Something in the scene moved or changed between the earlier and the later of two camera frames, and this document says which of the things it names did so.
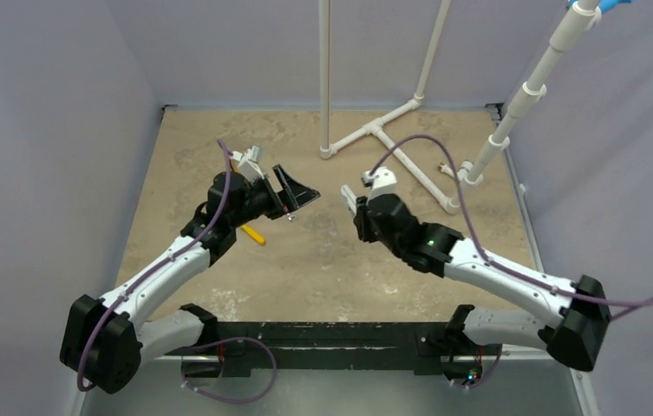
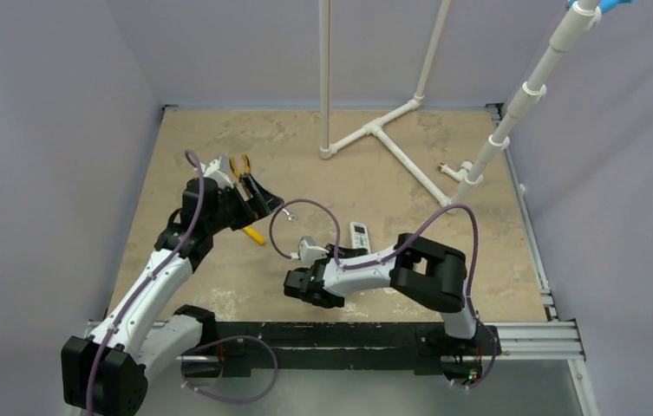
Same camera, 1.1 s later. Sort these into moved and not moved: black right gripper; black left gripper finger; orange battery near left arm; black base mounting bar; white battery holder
Moved: white battery holder; black right gripper; black left gripper finger
Not moved: black base mounting bar; orange battery near left arm
